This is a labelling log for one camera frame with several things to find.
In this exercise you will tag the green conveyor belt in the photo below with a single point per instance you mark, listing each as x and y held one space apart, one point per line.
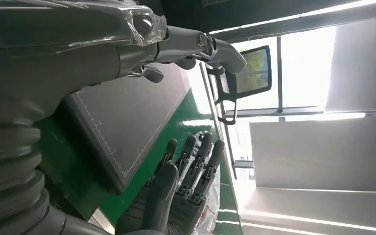
178 120

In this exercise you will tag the black inbound scanner machine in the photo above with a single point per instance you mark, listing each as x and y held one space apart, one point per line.
126 113

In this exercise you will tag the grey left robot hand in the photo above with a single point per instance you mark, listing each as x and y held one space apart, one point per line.
51 55

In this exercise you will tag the black office chair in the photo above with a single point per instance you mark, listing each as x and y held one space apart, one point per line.
231 84

